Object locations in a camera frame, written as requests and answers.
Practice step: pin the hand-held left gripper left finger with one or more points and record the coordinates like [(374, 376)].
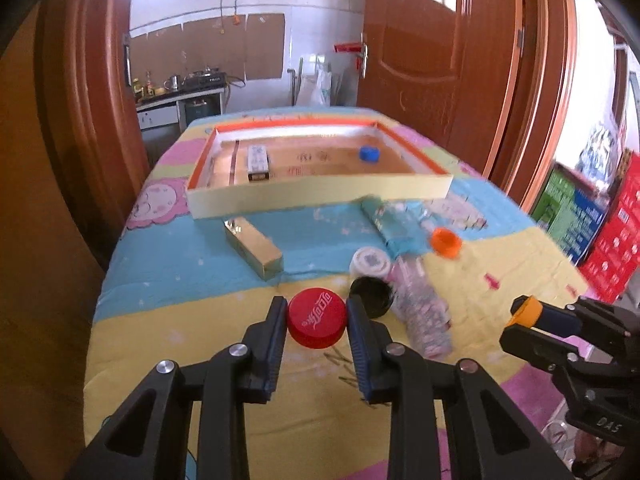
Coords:
[(276, 345)]

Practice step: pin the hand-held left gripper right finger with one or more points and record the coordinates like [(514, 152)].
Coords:
[(357, 345)]

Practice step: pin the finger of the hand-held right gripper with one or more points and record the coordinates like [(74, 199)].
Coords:
[(535, 350), (562, 319)]

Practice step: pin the red bottle cap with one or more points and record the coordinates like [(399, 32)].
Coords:
[(316, 316)]

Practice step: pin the black bottle cap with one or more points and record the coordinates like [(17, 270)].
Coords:
[(372, 296)]

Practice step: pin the white bottle cap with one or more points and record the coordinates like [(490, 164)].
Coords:
[(369, 261)]

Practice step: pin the gold box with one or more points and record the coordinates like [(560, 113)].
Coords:
[(252, 247)]

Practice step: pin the shallow orange-rimmed cardboard tray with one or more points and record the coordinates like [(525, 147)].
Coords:
[(320, 200)]

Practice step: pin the white and black small box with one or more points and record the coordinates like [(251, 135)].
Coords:
[(258, 161)]

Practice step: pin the blue bottle cap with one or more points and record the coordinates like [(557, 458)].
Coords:
[(369, 154)]

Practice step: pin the red carton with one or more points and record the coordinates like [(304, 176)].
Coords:
[(617, 240)]

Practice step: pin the green carton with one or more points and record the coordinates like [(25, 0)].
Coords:
[(567, 215)]

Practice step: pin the printed cartoon blanket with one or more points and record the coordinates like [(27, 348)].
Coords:
[(190, 280)]

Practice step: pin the white kitchen cabinet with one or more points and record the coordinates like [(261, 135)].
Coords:
[(160, 112)]

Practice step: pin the white plastic bag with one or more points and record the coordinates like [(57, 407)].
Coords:
[(315, 85)]

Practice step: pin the black gas stove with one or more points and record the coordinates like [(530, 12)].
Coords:
[(205, 80)]

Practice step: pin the group of condiment bottles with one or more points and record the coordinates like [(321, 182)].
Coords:
[(142, 87)]

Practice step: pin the brown door with lock plate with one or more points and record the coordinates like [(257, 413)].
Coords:
[(85, 110)]

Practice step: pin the brown door frame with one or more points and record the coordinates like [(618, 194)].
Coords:
[(545, 85)]

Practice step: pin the brown cardboard wall covering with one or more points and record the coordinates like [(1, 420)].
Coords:
[(210, 45)]

